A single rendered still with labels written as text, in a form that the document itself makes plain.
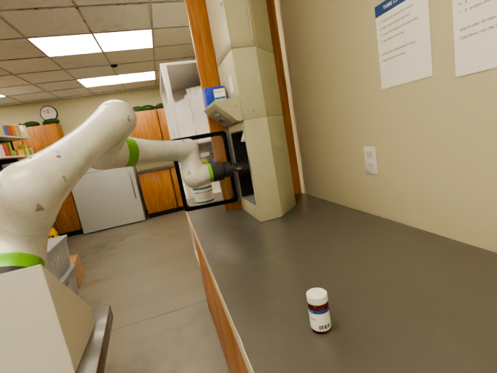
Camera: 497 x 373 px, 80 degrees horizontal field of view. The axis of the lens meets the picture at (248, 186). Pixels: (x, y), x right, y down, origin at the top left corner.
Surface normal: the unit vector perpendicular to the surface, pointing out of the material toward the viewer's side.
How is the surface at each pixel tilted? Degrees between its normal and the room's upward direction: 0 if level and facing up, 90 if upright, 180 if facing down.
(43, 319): 90
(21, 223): 130
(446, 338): 0
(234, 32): 90
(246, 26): 90
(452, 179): 90
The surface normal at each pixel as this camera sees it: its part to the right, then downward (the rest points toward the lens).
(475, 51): -0.94, 0.21
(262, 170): 0.29, 0.12
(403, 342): -0.17, -0.97
